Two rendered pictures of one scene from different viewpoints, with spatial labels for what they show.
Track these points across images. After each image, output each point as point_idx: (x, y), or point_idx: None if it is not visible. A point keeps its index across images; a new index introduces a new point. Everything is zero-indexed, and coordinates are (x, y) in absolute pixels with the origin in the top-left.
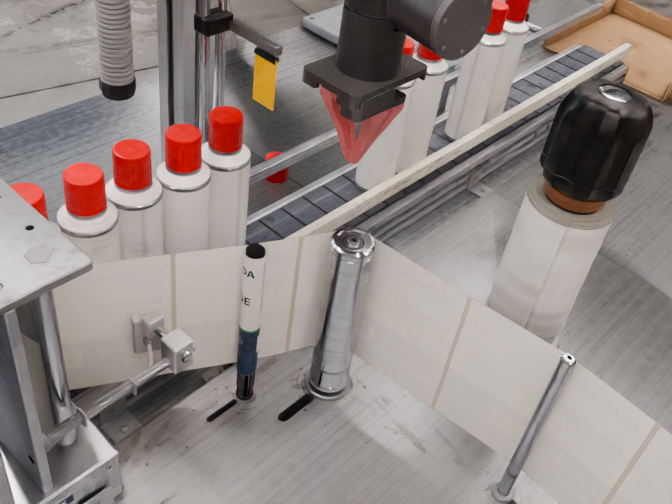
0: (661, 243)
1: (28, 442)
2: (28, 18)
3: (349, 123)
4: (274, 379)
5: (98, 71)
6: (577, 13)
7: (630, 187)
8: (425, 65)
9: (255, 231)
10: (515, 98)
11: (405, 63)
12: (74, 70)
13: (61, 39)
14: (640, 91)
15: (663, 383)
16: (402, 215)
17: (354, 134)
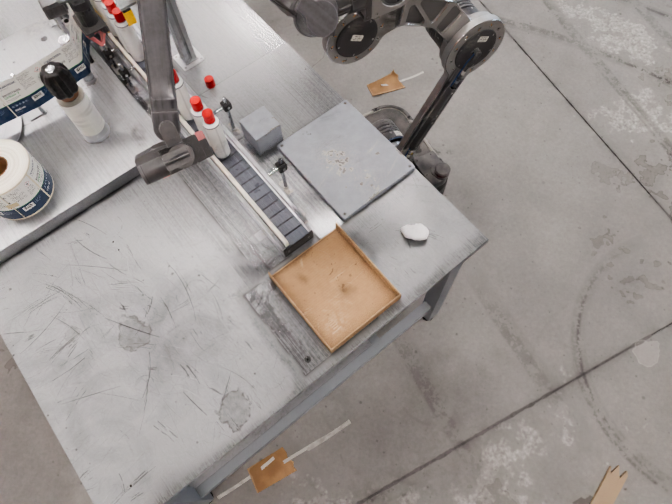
0: (149, 219)
1: None
2: (659, 72)
3: (101, 35)
4: (94, 68)
5: (594, 119)
6: (289, 200)
7: (190, 222)
8: (88, 34)
9: None
10: (244, 173)
11: (90, 29)
12: (591, 105)
13: (634, 94)
14: (281, 268)
15: (64, 168)
16: None
17: (102, 39)
